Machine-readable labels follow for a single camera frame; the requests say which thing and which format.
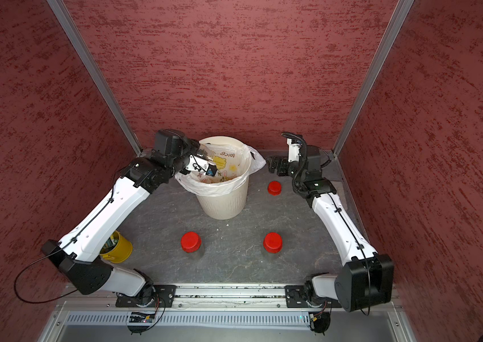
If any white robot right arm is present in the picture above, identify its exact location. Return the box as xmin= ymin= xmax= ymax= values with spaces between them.
xmin=268 ymin=138 xmax=394 ymax=312

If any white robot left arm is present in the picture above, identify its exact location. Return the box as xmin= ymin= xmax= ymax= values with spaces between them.
xmin=42 ymin=129 xmax=200 ymax=306

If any white printed bin liner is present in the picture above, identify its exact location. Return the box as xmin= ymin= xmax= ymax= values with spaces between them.
xmin=174 ymin=143 xmax=266 ymax=197

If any cream plastic trash bin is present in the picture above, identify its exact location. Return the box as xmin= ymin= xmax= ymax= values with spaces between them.
xmin=197 ymin=136 xmax=253 ymax=220

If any yellow pencil cup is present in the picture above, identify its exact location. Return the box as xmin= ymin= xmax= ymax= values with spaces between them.
xmin=100 ymin=231 xmax=133 ymax=264

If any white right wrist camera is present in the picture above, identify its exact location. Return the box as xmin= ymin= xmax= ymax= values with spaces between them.
xmin=287 ymin=138 xmax=301 ymax=162

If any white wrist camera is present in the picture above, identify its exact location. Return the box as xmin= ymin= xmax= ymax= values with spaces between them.
xmin=186 ymin=155 xmax=218 ymax=177
xmin=287 ymin=138 xmax=301 ymax=162

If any black corrugated cable conduit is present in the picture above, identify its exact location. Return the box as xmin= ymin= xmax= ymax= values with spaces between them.
xmin=281 ymin=131 xmax=311 ymax=193

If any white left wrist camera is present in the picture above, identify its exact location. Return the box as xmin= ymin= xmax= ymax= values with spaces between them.
xmin=186 ymin=155 xmax=218 ymax=177

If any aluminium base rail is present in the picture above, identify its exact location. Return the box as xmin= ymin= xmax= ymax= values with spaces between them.
xmin=52 ymin=281 xmax=403 ymax=311

